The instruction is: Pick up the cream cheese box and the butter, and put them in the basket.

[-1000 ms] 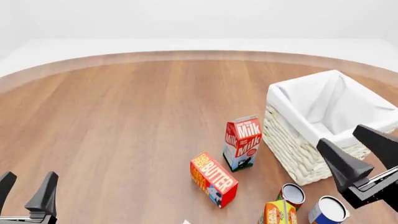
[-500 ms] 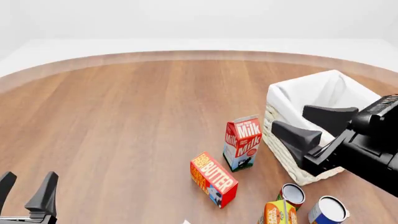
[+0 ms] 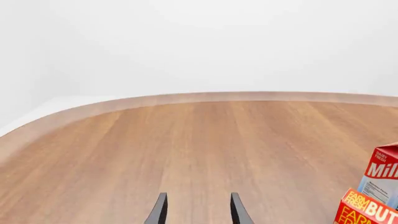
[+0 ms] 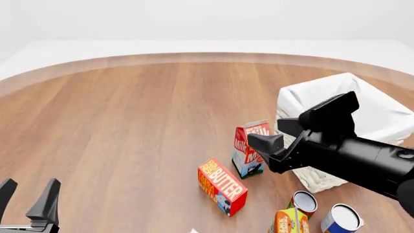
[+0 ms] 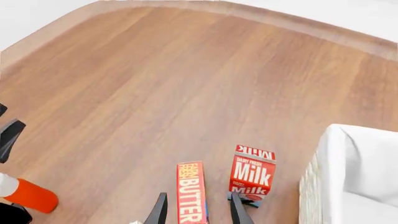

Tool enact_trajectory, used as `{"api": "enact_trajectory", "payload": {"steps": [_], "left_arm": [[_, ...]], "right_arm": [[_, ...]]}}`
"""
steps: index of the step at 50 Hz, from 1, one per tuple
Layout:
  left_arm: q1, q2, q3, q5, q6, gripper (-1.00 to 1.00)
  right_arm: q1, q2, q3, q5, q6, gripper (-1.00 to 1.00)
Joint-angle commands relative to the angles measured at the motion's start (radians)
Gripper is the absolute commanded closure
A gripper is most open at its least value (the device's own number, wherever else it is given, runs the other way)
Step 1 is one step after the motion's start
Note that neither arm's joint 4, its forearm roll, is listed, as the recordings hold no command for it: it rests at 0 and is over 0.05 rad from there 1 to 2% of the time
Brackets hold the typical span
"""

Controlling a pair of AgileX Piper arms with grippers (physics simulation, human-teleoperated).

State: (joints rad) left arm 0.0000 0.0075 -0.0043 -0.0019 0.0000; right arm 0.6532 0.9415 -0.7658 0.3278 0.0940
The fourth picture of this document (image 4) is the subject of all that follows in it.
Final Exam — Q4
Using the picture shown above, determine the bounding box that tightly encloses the wicker basket with white cloth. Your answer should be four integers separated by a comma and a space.
274, 72, 414, 194

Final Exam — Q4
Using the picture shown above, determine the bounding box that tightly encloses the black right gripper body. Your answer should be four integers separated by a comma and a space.
266, 129, 313, 175

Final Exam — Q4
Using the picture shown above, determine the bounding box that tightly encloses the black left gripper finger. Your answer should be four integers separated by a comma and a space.
25, 178, 61, 228
0, 178, 18, 219

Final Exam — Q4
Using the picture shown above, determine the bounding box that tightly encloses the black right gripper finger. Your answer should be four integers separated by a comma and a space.
247, 133, 285, 160
276, 116, 305, 140

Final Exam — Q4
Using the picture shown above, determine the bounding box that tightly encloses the red and orange butter box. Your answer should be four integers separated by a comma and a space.
197, 157, 249, 217

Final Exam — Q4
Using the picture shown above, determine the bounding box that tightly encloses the orange juice carton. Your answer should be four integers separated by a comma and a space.
267, 208, 310, 233

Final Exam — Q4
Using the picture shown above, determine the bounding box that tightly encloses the red tin can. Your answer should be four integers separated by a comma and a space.
287, 190, 319, 220

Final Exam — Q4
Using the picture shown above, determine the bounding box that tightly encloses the red and white milk carton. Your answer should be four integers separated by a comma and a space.
231, 118, 271, 180

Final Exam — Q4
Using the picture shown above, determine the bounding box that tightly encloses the blue and white tin can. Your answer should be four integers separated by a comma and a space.
320, 203, 364, 233

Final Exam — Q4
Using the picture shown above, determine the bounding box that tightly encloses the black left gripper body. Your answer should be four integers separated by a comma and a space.
0, 223, 61, 233

